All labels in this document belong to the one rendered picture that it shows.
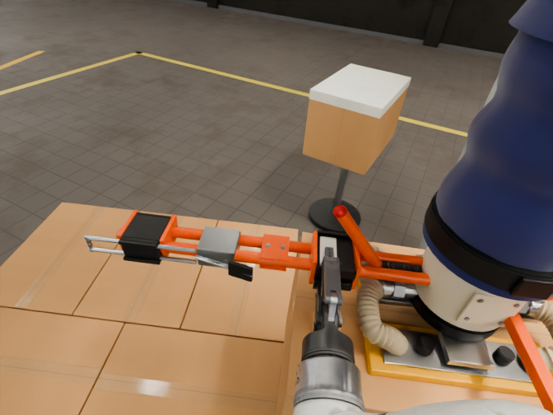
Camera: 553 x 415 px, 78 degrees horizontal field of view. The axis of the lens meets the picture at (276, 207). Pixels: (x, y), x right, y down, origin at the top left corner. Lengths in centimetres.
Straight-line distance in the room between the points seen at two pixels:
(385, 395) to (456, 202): 34
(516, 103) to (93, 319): 136
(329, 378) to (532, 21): 46
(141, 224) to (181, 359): 69
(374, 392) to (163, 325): 87
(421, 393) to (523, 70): 51
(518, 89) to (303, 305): 51
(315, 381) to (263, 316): 88
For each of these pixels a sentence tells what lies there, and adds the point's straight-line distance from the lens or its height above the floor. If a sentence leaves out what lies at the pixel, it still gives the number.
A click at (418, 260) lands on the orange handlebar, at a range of 69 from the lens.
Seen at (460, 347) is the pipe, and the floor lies 112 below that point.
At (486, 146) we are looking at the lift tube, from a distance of 52.
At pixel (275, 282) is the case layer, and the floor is 54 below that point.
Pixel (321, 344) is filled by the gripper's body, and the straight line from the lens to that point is 50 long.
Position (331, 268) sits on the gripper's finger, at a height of 126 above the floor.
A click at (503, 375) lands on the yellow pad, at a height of 109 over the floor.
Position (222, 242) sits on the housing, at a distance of 63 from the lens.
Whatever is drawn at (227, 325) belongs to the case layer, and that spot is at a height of 54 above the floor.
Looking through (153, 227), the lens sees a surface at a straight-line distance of 66.
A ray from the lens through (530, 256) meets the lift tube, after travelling 56.
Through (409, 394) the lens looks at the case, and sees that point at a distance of 70.
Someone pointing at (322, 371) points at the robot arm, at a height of 124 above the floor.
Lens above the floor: 167
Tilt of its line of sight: 39 degrees down
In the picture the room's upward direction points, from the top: 5 degrees clockwise
